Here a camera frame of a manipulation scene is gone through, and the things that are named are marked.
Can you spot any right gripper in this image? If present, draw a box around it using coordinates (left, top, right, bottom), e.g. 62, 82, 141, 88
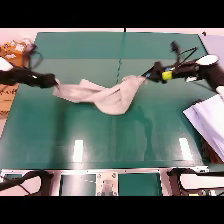
145, 61, 168, 85

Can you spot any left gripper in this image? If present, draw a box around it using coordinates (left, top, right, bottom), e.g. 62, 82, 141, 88
38, 73, 58, 90

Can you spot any grey T-shirt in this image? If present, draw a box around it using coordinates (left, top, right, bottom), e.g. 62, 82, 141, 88
53, 74, 148, 116

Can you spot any brown cardboard box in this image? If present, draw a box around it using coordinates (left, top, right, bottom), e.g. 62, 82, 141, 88
0, 82, 20, 118

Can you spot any white garment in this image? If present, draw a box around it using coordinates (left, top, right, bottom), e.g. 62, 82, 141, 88
183, 94, 224, 163

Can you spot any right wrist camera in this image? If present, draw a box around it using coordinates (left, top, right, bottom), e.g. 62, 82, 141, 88
170, 40, 198, 66

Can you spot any silver frame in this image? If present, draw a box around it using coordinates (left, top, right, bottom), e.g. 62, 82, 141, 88
0, 167, 224, 197

